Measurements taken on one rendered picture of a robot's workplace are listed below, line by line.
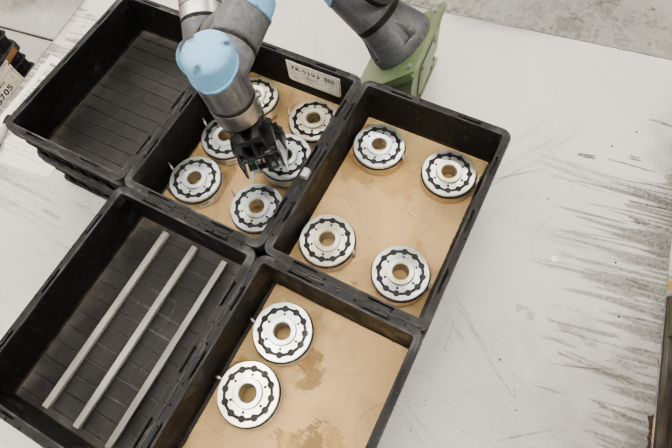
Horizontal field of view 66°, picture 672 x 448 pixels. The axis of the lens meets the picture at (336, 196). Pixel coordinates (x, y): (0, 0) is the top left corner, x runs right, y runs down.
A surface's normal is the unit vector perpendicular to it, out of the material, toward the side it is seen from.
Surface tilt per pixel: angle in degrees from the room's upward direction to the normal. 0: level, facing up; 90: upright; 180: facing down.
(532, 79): 0
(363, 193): 0
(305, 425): 0
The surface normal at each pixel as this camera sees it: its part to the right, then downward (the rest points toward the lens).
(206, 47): -0.15, -0.41
